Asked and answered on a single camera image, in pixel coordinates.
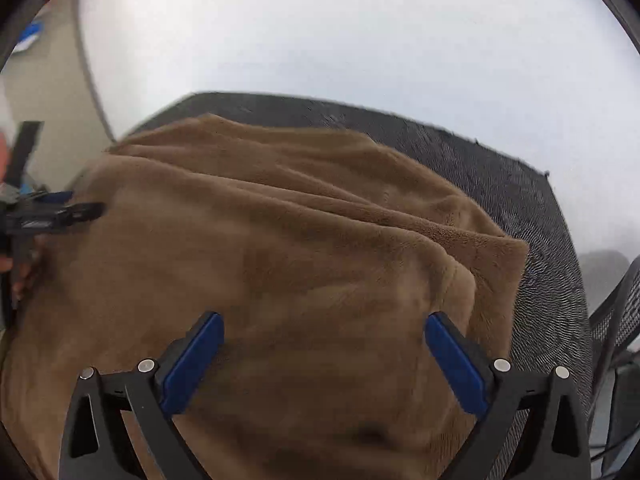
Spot person's left hand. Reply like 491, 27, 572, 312
10, 247, 43, 306

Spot black mesh office chair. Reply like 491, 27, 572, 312
587, 255, 640, 476

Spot black dotted tablecloth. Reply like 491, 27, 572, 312
120, 91, 593, 480

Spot brown fleece garment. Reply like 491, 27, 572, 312
0, 112, 531, 480

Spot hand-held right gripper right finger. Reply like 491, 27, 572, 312
424, 311, 593, 480

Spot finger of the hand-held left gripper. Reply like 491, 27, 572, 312
30, 190, 76, 207
7, 201, 107, 235

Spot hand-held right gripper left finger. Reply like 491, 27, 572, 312
59, 310, 226, 480

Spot blue and white packet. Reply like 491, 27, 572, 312
14, 21, 47, 55

